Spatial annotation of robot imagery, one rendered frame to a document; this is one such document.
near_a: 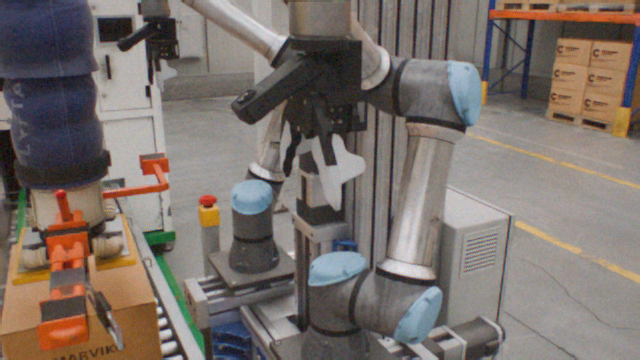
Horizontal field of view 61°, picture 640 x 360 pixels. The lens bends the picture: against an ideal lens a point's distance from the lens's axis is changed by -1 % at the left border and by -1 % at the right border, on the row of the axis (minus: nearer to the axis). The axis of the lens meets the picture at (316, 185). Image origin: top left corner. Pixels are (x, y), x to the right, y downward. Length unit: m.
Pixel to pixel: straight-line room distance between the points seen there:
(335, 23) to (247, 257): 0.99
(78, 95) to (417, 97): 0.81
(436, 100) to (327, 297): 0.43
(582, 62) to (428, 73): 7.93
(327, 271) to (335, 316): 0.10
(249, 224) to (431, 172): 0.64
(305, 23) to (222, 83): 9.96
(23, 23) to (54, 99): 0.18
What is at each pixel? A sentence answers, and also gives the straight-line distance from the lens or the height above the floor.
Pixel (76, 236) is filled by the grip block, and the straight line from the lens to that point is 1.31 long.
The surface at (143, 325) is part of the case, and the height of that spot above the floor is 0.88.
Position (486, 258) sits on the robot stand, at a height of 1.12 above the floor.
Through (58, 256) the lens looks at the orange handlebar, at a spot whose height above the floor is 1.26.
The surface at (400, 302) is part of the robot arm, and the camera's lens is 1.02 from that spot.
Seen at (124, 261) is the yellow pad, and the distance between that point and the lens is 1.47.
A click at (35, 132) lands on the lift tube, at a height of 1.47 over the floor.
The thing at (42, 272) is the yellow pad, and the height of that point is 1.14.
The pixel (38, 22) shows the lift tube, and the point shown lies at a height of 1.72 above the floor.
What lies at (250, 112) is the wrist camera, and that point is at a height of 1.64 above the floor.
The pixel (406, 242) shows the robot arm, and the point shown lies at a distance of 1.02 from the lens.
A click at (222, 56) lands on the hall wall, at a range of 10.70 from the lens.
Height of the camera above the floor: 1.77
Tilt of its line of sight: 19 degrees down
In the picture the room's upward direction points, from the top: straight up
